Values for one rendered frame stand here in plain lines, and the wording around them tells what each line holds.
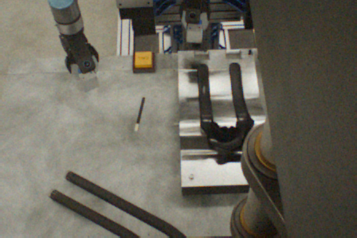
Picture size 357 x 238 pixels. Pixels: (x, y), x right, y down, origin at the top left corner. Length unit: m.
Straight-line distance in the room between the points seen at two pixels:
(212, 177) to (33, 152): 0.59
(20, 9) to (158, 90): 1.82
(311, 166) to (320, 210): 0.02
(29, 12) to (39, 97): 1.60
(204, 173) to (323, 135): 1.17
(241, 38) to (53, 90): 1.25
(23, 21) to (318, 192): 3.02
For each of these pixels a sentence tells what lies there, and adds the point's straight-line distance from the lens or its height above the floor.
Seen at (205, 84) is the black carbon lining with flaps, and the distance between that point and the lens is 1.53.
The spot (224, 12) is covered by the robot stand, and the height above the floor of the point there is 0.74.
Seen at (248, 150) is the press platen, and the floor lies 1.54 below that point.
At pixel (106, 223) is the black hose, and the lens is 1.33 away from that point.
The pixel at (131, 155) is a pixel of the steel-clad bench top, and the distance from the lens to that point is 1.49.
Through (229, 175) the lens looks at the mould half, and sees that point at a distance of 1.38.
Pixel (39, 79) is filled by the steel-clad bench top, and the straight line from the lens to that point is 1.74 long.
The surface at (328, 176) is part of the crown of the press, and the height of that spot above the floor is 1.91.
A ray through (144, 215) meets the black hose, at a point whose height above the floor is 0.90.
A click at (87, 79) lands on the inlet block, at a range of 1.48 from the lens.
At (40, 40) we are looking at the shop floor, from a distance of 3.03.
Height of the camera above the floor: 2.09
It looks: 54 degrees down
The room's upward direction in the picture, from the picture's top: 3 degrees counter-clockwise
